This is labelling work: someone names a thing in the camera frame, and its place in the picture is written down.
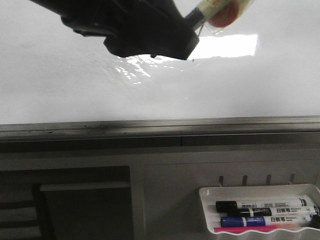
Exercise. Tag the black whiteboard marker with tape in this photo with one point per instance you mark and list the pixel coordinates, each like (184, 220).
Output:
(216, 15)

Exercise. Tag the black capped marker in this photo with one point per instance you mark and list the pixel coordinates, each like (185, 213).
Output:
(273, 211)
(223, 206)

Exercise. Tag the blue capped marker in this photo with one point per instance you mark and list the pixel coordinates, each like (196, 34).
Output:
(258, 221)

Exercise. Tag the black object in tray corner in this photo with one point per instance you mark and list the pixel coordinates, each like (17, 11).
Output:
(315, 222)

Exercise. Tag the dark cabinet panel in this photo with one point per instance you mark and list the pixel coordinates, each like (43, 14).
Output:
(87, 211)

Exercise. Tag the black capped marker top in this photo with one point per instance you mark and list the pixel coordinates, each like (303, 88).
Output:
(223, 206)

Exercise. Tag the metal hook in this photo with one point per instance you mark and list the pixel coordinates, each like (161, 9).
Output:
(244, 180)
(268, 180)
(292, 179)
(221, 181)

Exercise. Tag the black capped marker middle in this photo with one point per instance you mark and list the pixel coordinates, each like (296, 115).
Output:
(273, 211)

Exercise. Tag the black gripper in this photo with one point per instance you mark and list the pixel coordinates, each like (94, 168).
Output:
(131, 27)

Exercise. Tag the white plastic marker tray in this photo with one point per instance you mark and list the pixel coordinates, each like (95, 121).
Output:
(209, 196)

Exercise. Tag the white whiteboard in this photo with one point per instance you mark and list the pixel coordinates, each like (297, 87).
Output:
(259, 75)

